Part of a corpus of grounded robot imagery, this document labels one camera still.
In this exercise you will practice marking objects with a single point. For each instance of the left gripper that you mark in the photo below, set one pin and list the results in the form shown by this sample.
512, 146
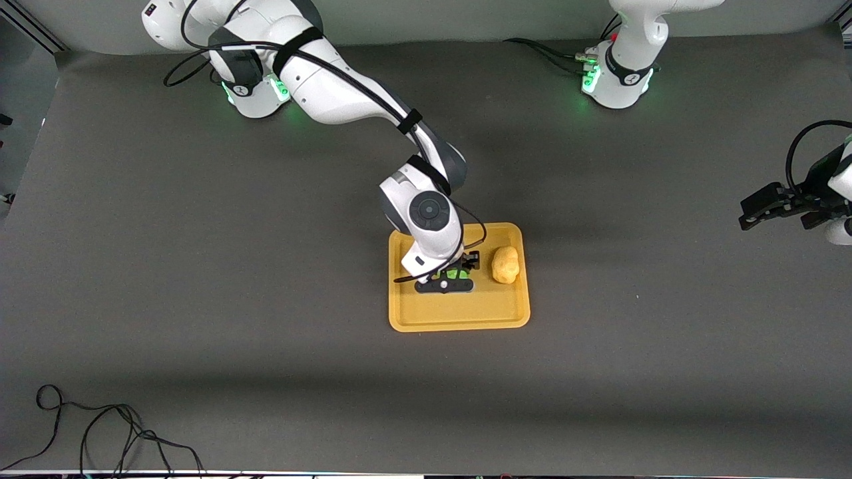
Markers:
815, 197

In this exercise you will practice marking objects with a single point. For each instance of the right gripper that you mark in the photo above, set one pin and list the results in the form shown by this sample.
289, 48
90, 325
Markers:
471, 260

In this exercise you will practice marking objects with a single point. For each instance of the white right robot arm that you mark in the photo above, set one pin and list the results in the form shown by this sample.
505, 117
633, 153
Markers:
333, 86

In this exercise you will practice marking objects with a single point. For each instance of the yellow plastic tray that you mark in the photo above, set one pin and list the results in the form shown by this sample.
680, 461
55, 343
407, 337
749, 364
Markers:
459, 313

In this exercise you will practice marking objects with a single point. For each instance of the dark grey table mat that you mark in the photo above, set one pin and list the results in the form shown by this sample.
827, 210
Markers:
399, 166

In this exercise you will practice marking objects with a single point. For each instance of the black frame rail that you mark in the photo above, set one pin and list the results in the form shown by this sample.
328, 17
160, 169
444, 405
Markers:
33, 30
844, 25

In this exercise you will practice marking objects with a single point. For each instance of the yellow potato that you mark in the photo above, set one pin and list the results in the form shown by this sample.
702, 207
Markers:
505, 265

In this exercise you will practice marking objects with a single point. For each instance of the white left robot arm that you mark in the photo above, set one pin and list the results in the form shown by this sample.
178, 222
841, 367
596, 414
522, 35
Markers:
626, 66

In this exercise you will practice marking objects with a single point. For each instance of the green apple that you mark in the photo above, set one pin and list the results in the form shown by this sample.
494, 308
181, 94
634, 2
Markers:
456, 273

